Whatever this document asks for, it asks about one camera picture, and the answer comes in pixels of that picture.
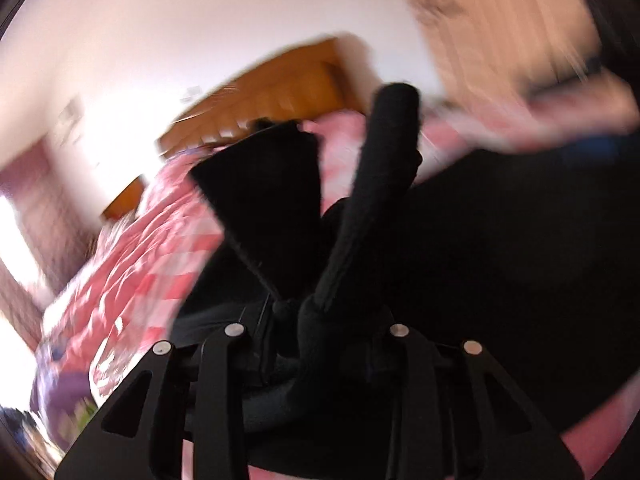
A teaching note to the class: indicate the wooden bed headboard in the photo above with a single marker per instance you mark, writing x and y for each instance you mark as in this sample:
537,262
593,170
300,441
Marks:
280,85

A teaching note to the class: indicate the wall socket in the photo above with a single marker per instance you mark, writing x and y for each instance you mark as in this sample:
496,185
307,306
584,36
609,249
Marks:
190,93

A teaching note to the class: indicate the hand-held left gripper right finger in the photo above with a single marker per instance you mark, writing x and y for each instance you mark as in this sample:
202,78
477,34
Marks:
405,360

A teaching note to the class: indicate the black pants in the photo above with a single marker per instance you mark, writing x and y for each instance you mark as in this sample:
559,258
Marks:
500,260

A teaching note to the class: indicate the wooden side cabinet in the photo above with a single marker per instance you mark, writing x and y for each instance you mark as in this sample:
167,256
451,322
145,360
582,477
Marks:
125,197

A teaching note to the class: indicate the light wooden wardrobe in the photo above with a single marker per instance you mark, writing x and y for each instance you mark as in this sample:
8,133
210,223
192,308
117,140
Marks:
500,20

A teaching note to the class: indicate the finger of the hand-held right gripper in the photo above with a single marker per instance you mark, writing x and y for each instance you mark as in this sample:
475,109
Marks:
597,149

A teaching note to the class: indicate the white air conditioner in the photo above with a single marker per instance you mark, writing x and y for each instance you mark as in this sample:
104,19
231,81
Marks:
67,115

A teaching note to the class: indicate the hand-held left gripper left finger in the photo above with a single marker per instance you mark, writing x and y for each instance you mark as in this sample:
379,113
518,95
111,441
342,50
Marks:
225,360

